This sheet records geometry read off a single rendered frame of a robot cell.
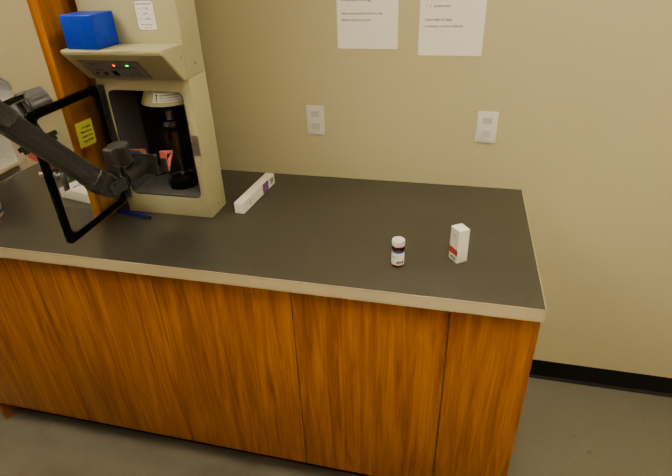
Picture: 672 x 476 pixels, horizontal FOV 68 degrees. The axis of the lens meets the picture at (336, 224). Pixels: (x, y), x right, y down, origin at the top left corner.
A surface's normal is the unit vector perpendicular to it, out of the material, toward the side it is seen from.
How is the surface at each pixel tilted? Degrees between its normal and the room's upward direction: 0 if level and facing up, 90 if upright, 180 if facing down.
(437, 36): 90
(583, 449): 0
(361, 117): 90
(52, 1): 90
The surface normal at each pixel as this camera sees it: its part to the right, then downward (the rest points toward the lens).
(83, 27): -0.23, 0.48
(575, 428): -0.04, -0.87
